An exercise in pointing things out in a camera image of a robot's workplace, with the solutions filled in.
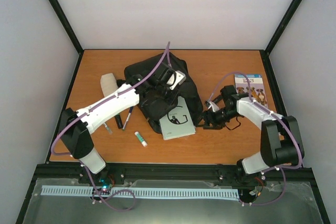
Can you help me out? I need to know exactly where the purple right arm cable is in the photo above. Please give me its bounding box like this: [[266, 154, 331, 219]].
[[209, 71, 304, 208]]

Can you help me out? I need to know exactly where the white green glue stick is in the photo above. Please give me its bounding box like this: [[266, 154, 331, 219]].
[[134, 131, 148, 147]]

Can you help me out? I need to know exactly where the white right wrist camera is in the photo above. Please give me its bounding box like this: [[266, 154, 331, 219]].
[[206, 100, 219, 112]]

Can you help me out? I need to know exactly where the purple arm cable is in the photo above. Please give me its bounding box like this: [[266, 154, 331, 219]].
[[209, 71, 304, 208], [50, 41, 171, 156]]

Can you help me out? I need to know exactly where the dog picture book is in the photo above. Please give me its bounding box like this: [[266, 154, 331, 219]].
[[234, 74, 268, 107]]

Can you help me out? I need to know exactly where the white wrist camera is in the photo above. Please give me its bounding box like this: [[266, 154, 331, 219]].
[[206, 100, 219, 112], [167, 70, 186, 90]]

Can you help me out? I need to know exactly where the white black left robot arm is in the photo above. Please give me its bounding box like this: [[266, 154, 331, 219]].
[[59, 65, 186, 184]]

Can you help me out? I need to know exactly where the beige fabric pencil case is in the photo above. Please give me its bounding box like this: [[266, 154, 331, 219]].
[[100, 73, 118, 97]]

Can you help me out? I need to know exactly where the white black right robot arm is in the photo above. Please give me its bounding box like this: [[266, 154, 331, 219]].
[[201, 86, 305, 185]]

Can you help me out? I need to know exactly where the light blue cable duct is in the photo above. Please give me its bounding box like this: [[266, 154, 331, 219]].
[[40, 185, 239, 201]]

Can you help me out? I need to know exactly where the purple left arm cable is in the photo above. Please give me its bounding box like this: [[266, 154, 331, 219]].
[[50, 41, 171, 156]]

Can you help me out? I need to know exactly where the green cap black highlighter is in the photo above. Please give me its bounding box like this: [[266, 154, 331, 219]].
[[114, 114, 123, 129]]

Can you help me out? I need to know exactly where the grey book with G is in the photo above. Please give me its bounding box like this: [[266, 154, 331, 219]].
[[159, 97, 196, 141]]

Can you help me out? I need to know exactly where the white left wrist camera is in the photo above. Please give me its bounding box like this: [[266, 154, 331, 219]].
[[167, 70, 186, 90]]

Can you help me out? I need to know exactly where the black right frame post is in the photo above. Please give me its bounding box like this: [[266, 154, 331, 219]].
[[265, 0, 303, 57]]

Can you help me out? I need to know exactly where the black left frame post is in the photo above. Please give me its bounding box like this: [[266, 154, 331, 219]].
[[48, 0, 84, 55]]

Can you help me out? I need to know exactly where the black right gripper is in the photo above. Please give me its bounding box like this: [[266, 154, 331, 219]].
[[196, 106, 240, 130]]

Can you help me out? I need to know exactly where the blue cap white marker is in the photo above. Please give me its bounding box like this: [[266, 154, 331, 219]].
[[122, 106, 134, 131]]

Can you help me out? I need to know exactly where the silver grey pen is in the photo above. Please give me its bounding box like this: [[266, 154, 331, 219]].
[[104, 123, 112, 134]]

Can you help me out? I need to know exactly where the small green lit circuit board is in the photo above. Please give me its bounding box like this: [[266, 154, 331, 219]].
[[100, 178, 115, 191]]

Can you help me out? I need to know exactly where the black frame post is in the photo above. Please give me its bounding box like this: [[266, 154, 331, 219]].
[[265, 0, 303, 57], [48, 0, 84, 55]]

